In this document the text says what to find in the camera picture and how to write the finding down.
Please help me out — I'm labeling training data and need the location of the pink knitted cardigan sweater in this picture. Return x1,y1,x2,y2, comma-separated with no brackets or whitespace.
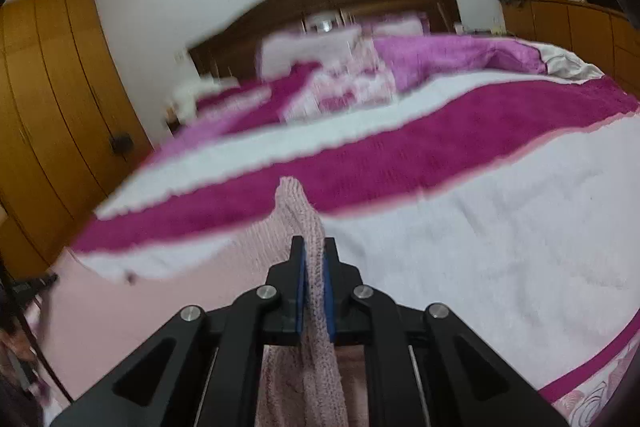
42,176,372,427

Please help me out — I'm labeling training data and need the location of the wooden wardrobe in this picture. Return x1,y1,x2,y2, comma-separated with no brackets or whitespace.
0,0,154,282

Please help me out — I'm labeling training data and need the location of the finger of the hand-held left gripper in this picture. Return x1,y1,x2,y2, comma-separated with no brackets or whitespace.
9,273,61,304

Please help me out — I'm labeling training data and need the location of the white pillow on nightstand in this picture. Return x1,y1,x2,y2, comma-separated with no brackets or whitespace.
169,76,242,126

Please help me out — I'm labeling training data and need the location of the dark wooden headboard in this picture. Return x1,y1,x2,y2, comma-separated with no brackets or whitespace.
186,0,464,84

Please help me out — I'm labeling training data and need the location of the bed with floral purple bedding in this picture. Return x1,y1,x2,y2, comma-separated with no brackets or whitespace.
65,32,640,423

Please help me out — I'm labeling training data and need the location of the lilac pillow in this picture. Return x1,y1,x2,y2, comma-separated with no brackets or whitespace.
256,26,372,82

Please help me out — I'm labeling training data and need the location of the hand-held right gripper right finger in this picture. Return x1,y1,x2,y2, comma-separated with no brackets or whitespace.
322,237,571,427

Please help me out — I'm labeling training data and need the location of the purple fleece quilt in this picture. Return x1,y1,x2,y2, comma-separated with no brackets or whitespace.
372,33,607,84

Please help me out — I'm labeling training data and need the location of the small black bag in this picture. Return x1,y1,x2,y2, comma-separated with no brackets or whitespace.
110,133,136,156

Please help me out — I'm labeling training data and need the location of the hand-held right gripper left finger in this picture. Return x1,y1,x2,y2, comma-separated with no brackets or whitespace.
50,234,306,427

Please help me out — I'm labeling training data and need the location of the low wooden cabinet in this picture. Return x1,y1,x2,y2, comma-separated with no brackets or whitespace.
500,0,640,102

